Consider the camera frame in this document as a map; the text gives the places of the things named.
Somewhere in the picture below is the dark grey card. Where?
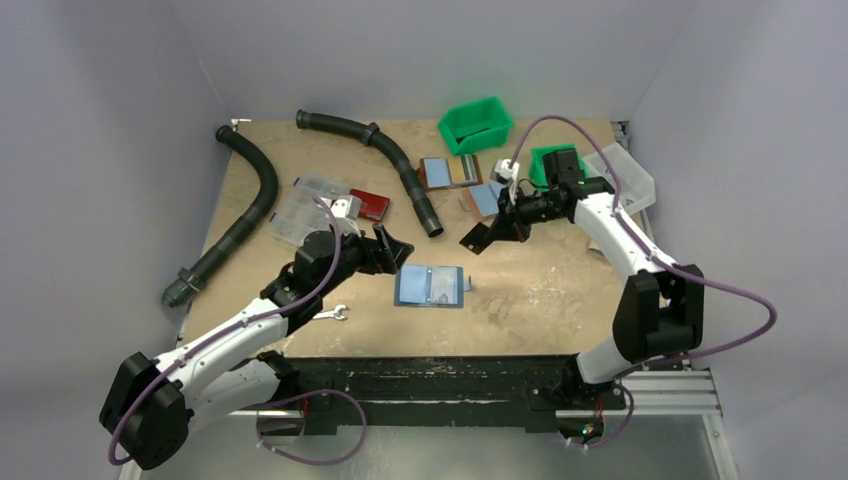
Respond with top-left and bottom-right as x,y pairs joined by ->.
460,222 -> 492,255

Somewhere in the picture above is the blue leather card holder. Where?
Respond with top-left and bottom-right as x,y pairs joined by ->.
394,265 -> 472,309

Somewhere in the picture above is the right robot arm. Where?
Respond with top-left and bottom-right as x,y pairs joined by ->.
468,150 -> 704,385

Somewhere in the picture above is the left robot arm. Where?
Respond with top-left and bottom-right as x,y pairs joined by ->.
99,224 -> 415,470

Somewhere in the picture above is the red card case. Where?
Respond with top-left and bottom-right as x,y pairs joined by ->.
350,189 -> 390,222

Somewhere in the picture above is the pink open card holder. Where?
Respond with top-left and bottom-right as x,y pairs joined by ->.
463,181 -> 504,222

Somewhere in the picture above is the brown open card holder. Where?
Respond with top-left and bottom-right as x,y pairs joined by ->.
419,154 -> 482,191

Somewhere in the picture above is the green bin right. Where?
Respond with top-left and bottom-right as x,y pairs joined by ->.
528,144 -> 587,191

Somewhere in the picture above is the green bin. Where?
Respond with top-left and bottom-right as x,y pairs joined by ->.
528,144 -> 587,191
437,96 -> 514,155

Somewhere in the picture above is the silver open-end wrench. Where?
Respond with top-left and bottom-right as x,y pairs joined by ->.
312,304 -> 348,321

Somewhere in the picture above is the clear plastic screw box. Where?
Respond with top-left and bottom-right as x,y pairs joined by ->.
270,172 -> 351,247

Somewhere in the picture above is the white translucent bin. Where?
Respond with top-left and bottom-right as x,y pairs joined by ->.
583,143 -> 656,216

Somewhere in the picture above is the green bin rear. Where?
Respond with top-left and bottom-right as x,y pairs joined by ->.
437,96 -> 514,155

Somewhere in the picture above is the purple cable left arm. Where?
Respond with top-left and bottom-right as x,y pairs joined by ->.
107,197 -> 368,466

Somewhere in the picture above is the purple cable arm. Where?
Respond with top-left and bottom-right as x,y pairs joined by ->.
508,115 -> 778,452
107,197 -> 368,466

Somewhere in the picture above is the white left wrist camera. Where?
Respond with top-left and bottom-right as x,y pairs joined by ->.
330,195 -> 361,236

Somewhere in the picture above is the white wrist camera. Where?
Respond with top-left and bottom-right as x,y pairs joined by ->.
330,195 -> 361,236
490,158 -> 519,204

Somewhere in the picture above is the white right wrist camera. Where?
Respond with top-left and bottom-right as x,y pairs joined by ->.
490,158 -> 519,204

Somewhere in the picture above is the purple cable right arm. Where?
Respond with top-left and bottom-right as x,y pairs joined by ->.
508,115 -> 778,452

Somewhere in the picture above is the black corrugated hose centre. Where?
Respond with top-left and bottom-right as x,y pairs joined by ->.
295,109 -> 446,238

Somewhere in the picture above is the black corrugated hose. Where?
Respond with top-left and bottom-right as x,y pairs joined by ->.
295,109 -> 446,238
161,124 -> 280,310

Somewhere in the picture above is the black table front rail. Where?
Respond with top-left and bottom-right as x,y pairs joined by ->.
254,354 -> 629,435

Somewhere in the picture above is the black corrugated hose left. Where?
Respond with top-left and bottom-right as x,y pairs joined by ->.
161,124 -> 280,310

